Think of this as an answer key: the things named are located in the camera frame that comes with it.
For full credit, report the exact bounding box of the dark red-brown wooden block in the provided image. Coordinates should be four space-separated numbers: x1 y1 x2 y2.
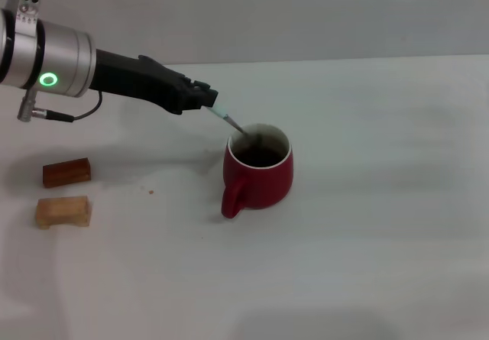
42 157 92 189

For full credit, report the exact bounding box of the red ceramic mug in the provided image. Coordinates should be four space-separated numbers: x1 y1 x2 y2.
221 122 295 219

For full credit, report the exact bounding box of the metal spoon light blue handle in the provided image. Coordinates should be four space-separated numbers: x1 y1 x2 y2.
206 104 264 147

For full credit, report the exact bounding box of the dark coffee liquid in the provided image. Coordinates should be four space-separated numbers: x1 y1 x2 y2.
232 144 288 167

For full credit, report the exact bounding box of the light tan wooden block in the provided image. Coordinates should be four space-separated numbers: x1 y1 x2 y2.
34 195 92 229

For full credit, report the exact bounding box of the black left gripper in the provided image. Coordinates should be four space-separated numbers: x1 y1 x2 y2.
91 48 220 116

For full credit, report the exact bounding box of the black cable silver plug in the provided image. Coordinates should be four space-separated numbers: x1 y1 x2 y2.
16 89 103 124

